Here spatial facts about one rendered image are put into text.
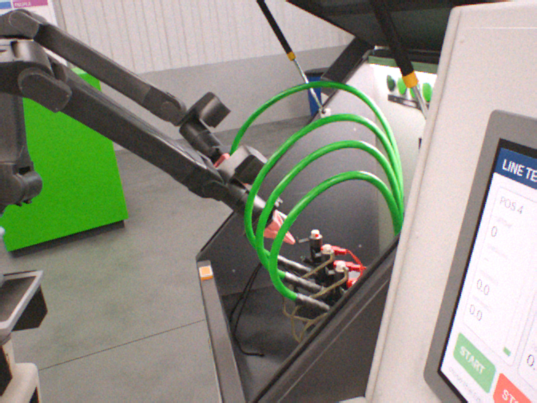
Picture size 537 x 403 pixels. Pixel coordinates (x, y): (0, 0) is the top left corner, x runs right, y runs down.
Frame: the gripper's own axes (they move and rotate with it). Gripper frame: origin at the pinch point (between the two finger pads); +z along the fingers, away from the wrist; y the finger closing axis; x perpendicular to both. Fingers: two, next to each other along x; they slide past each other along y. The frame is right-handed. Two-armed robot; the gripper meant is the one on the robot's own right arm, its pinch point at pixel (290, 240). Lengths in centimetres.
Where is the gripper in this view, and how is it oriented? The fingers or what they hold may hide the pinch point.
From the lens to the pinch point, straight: 110.5
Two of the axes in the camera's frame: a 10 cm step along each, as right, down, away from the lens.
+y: 6.5, -7.1, -2.7
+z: 7.6, 6.2, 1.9
